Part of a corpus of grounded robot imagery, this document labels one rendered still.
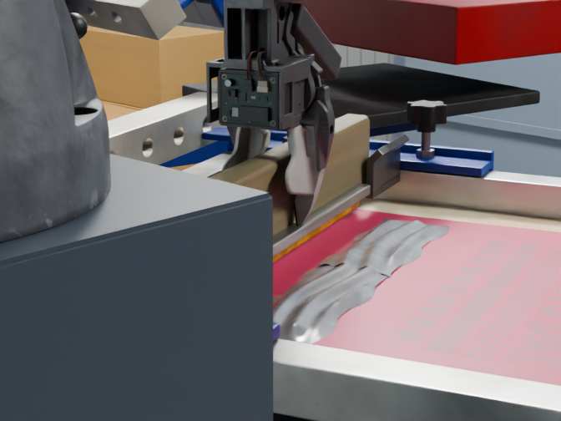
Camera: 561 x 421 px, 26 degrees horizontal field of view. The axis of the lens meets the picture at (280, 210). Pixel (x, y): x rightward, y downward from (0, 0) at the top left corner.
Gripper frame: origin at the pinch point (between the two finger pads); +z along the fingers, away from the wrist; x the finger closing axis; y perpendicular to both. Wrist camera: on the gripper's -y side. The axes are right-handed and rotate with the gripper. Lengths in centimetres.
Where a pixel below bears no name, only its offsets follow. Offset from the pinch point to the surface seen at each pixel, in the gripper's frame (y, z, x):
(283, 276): 3.5, 5.3, 1.9
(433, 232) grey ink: -14.3, 5.1, 10.1
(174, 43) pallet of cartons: -316, 33, -190
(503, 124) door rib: -314, 54, -59
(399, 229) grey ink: -12.3, 4.5, 7.2
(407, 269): -2.9, 5.3, 11.3
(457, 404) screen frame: 29.2, 2.6, 25.4
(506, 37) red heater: -94, -4, -4
